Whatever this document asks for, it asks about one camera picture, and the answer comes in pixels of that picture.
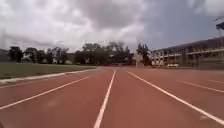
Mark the row of trees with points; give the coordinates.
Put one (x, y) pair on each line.
(93, 53)

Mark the pale track kerb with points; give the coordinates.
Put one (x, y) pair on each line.
(40, 76)

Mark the long multi-storey building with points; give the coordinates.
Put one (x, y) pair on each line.
(193, 53)

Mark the red running track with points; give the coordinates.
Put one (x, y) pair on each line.
(133, 100)

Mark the floodlight pole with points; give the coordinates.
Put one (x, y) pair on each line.
(220, 26)

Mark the grass field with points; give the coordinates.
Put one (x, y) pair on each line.
(26, 69)

